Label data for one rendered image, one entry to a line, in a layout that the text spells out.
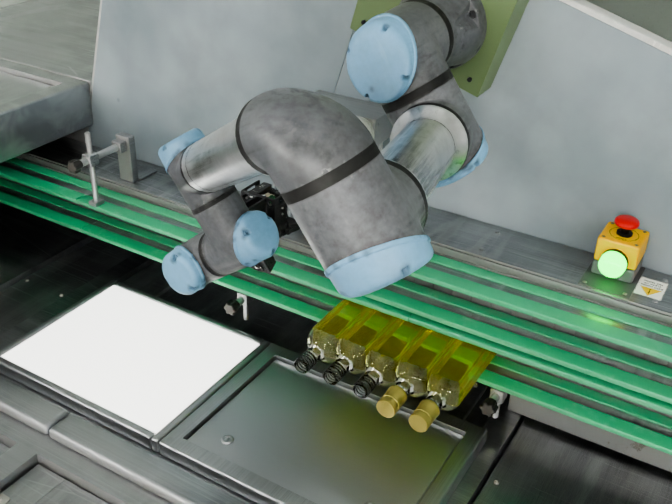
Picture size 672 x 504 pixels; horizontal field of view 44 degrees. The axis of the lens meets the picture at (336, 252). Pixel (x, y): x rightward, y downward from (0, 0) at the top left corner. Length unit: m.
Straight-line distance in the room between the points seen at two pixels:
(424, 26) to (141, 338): 0.86
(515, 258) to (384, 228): 0.65
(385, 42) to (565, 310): 0.52
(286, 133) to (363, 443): 0.75
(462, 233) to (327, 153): 0.73
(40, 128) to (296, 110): 1.21
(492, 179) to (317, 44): 0.42
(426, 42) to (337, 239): 0.48
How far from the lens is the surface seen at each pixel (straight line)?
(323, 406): 1.54
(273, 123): 0.87
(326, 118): 0.85
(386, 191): 0.86
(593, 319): 1.39
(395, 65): 1.21
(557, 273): 1.45
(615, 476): 1.56
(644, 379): 1.41
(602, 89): 1.43
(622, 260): 1.42
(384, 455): 1.46
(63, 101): 2.04
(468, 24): 1.36
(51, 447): 1.56
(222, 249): 1.24
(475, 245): 1.50
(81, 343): 1.74
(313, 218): 0.86
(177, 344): 1.70
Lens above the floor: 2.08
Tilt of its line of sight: 48 degrees down
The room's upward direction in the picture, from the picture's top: 129 degrees counter-clockwise
